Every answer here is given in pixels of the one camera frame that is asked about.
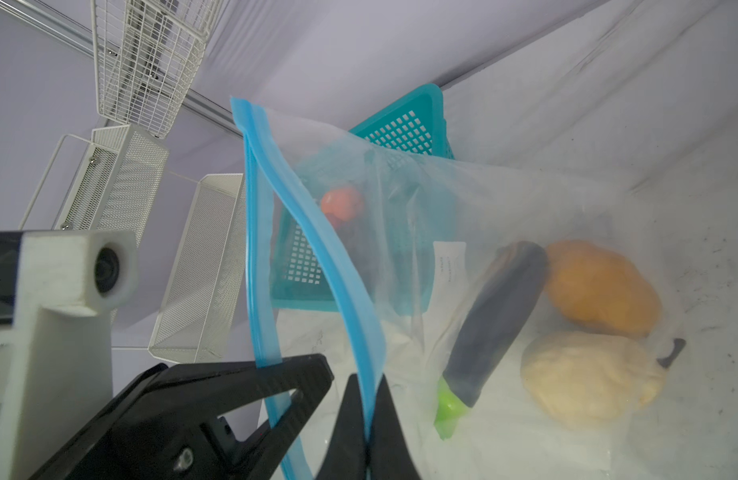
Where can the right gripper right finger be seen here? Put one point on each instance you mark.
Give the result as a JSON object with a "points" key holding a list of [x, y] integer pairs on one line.
{"points": [[387, 454]]}

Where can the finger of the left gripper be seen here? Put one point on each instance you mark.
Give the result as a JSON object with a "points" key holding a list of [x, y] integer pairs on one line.
{"points": [[303, 380]]}

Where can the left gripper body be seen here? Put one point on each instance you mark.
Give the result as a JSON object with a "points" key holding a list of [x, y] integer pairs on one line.
{"points": [[161, 432]]}

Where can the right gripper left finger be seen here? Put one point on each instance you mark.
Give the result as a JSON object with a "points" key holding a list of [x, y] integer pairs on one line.
{"points": [[345, 458]]}

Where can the clear zip bag blue zipper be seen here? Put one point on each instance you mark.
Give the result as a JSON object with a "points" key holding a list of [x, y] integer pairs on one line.
{"points": [[305, 295]]}

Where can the cream toy pear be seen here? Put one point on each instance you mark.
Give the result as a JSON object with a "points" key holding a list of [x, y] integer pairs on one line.
{"points": [[586, 381]]}

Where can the black toy eggplant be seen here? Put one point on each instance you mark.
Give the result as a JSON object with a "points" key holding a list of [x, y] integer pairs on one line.
{"points": [[499, 305]]}

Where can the yellow orange toy fruit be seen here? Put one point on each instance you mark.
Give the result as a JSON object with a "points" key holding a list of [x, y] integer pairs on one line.
{"points": [[600, 289]]}

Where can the white mesh shelf lower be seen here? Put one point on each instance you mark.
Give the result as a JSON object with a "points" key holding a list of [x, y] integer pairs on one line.
{"points": [[197, 311]]}

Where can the white mesh shelf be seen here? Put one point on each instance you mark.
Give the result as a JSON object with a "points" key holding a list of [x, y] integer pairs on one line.
{"points": [[115, 183], [197, 311]]}

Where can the white mesh shelf upper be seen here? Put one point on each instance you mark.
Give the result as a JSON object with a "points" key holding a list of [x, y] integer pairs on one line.
{"points": [[115, 183]]}

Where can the red orange toy fruit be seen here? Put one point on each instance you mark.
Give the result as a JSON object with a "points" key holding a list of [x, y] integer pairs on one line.
{"points": [[342, 205]]}

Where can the teal plastic basket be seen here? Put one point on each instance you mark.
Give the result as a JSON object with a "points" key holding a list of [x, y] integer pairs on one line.
{"points": [[391, 244]]}

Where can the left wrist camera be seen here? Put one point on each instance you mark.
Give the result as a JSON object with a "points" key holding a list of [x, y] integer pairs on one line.
{"points": [[57, 291]]}

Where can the white wire basket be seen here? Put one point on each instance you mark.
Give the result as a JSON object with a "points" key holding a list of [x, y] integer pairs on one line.
{"points": [[146, 55]]}

